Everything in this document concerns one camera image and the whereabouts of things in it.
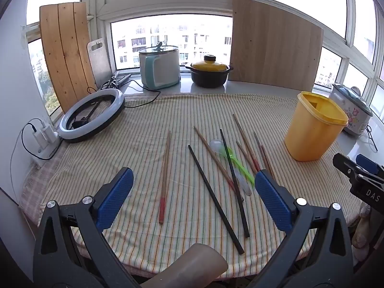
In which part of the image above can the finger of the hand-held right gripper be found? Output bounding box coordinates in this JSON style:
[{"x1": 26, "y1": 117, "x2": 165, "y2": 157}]
[
  {"x1": 333, "y1": 153, "x2": 365, "y2": 183},
  {"x1": 357, "y1": 154, "x2": 384, "y2": 176}
]

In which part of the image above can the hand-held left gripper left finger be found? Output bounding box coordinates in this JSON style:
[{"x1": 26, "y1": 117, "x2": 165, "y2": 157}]
[{"x1": 32, "y1": 167, "x2": 141, "y2": 288}]

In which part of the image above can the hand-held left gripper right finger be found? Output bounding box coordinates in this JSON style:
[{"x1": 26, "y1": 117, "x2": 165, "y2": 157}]
[{"x1": 249, "y1": 169, "x2": 354, "y2": 288}]

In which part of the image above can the black chopstick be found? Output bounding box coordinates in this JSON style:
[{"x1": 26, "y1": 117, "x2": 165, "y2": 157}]
[
  {"x1": 220, "y1": 129, "x2": 250, "y2": 238},
  {"x1": 188, "y1": 144, "x2": 245, "y2": 255}
]

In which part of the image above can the wooden chopstick with red tip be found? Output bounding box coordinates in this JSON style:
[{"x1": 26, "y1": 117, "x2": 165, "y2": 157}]
[
  {"x1": 158, "y1": 130, "x2": 171, "y2": 224},
  {"x1": 193, "y1": 126, "x2": 245, "y2": 203},
  {"x1": 261, "y1": 145, "x2": 276, "y2": 179},
  {"x1": 236, "y1": 141, "x2": 258, "y2": 176},
  {"x1": 253, "y1": 131, "x2": 271, "y2": 172},
  {"x1": 232, "y1": 114, "x2": 261, "y2": 172}
]

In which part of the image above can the yellow plastic container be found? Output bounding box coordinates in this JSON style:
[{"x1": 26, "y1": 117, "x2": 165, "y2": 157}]
[{"x1": 284, "y1": 91, "x2": 349, "y2": 162}]

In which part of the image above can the green plastic spoon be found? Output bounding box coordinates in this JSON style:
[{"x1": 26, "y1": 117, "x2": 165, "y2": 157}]
[{"x1": 226, "y1": 147, "x2": 256, "y2": 185}]

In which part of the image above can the clear plastic spoon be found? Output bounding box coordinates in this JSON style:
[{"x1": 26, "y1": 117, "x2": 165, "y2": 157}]
[{"x1": 209, "y1": 139, "x2": 252, "y2": 196}]

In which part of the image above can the person's right hand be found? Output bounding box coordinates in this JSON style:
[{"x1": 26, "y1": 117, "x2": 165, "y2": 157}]
[{"x1": 352, "y1": 202, "x2": 372, "y2": 248}]

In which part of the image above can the floral white rice cooker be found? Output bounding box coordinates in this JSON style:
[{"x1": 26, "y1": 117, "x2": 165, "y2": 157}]
[{"x1": 330, "y1": 83, "x2": 373, "y2": 136}]

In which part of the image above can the striped tablecloth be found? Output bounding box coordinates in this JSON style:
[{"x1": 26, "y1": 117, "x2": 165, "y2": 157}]
[{"x1": 39, "y1": 94, "x2": 360, "y2": 278}]

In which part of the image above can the white power strip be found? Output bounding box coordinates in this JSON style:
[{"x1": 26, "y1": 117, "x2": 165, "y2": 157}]
[{"x1": 36, "y1": 132, "x2": 65, "y2": 159}]

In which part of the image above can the white charger plug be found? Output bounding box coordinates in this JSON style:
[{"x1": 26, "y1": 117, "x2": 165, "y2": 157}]
[{"x1": 31, "y1": 120, "x2": 53, "y2": 144}]

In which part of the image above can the brown rounded cylinder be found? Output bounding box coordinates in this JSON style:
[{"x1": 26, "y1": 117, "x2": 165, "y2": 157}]
[{"x1": 140, "y1": 243, "x2": 229, "y2": 288}]

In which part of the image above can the teal electric cooker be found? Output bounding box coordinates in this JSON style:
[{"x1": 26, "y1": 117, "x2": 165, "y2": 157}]
[{"x1": 138, "y1": 42, "x2": 181, "y2": 90}]

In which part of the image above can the white cutting board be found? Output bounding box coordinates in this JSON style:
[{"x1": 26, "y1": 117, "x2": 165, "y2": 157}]
[{"x1": 87, "y1": 38, "x2": 113, "y2": 89}]

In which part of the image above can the black casserole with yellow lid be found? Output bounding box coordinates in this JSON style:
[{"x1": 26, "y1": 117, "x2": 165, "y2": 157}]
[{"x1": 184, "y1": 54, "x2": 234, "y2": 88}]

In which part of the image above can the light wooden board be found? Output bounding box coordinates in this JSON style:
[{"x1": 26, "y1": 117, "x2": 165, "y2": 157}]
[{"x1": 227, "y1": 0, "x2": 324, "y2": 92}]

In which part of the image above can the pine plank board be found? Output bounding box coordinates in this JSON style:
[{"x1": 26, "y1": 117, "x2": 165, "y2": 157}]
[{"x1": 40, "y1": 1, "x2": 96, "y2": 113}]

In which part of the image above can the rice cooker power cable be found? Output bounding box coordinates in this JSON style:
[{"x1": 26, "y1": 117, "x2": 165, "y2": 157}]
[{"x1": 365, "y1": 125, "x2": 379, "y2": 152}]

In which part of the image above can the ring light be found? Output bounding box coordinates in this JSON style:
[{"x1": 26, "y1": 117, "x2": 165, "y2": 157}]
[{"x1": 58, "y1": 88, "x2": 126, "y2": 144}]

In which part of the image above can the black power cable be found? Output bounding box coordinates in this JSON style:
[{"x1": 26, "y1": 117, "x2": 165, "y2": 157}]
[{"x1": 87, "y1": 85, "x2": 162, "y2": 109}]

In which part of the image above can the black charger cable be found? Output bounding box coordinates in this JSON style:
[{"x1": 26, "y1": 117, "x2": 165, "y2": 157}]
[{"x1": 21, "y1": 119, "x2": 41, "y2": 156}]

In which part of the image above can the metal clamp mount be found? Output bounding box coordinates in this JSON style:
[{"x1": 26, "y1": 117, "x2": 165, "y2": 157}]
[{"x1": 102, "y1": 73, "x2": 132, "y2": 90}]

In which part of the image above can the white window frame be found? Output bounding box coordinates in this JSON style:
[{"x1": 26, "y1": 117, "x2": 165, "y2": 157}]
[{"x1": 21, "y1": 0, "x2": 384, "y2": 120}]

